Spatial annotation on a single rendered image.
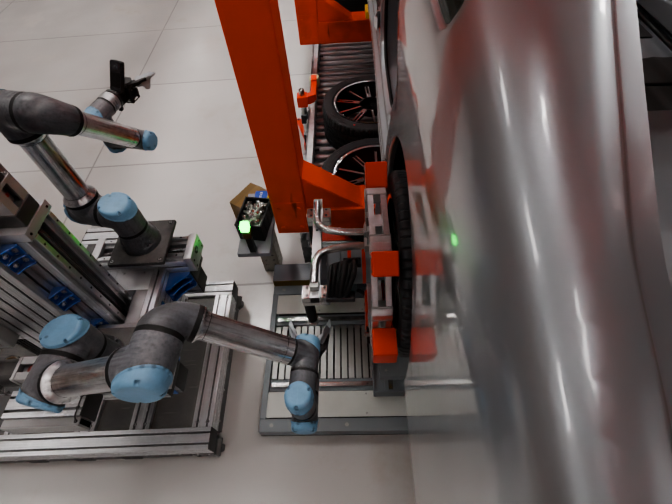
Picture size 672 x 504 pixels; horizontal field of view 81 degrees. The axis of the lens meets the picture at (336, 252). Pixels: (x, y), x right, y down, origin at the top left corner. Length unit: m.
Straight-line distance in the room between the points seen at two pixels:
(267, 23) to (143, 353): 0.98
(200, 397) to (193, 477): 0.37
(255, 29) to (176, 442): 1.63
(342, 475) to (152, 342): 1.29
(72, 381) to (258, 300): 1.39
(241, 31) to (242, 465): 1.78
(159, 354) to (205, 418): 1.02
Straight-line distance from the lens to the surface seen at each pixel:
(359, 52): 3.95
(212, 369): 2.04
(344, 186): 1.87
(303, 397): 1.07
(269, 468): 2.09
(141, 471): 2.29
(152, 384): 0.97
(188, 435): 1.99
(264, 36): 1.39
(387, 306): 1.19
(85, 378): 1.16
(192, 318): 1.04
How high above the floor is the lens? 2.03
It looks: 53 degrees down
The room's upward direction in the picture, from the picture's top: 6 degrees counter-clockwise
